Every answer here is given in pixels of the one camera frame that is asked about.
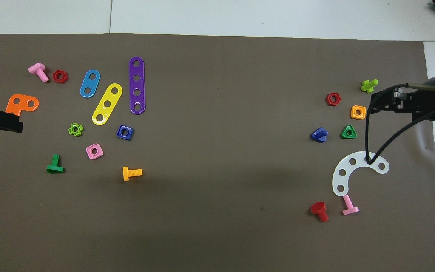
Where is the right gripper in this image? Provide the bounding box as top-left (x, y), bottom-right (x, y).
top-left (371, 87), bottom-right (435, 122)

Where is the blue plastic bolt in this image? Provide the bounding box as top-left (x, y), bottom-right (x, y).
top-left (310, 127), bottom-right (329, 143)

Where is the blue square plastic nut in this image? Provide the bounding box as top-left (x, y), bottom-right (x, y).
top-left (117, 125), bottom-right (134, 141)

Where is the orange angled three-hole plate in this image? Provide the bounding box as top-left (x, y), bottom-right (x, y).
top-left (6, 94), bottom-right (40, 117)

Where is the lime cross-head plastic bolt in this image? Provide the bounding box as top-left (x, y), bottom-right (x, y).
top-left (360, 79), bottom-right (379, 93)

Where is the orange square plastic nut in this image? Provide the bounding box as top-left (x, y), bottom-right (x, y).
top-left (350, 105), bottom-right (367, 120)

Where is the green triangular plastic nut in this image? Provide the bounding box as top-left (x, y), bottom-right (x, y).
top-left (341, 124), bottom-right (358, 139)

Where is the pink plastic bolt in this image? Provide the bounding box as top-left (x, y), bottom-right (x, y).
top-left (342, 195), bottom-right (359, 216)
top-left (28, 63), bottom-right (49, 83)

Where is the green plastic bolt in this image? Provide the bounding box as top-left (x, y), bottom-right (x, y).
top-left (46, 154), bottom-right (65, 174)

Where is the blue two-hole plastic plate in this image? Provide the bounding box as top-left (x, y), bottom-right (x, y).
top-left (80, 69), bottom-right (101, 99)

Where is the white curved five-hole plate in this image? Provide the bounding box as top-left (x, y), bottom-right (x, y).
top-left (332, 151), bottom-right (390, 197)

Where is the pink square plastic nut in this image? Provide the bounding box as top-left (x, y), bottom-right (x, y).
top-left (86, 143), bottom-right (104, 160)

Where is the yellow three-hole plastic plate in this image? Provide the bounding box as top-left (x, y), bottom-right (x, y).
top-left (91, 83), bottom-right (123, 126)

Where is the red hex-head plastic bolt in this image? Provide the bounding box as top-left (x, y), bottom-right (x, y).
top-left (310, 202), bottom-right (329, 223)

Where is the purple four-hole plastic plate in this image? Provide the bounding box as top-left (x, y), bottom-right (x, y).
top-left (129, 57), bottom-right (146, 115)

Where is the orange plastic bolt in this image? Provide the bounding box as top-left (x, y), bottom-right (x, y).
top-left (122, 167), bottom-right (143, 181)

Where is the brown table mat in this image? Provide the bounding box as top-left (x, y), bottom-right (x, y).
top-left (0, 33), bottom-right (435, 272)

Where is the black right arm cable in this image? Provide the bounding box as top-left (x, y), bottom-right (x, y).
top-left (365, 84), bottom-right (435, 165)

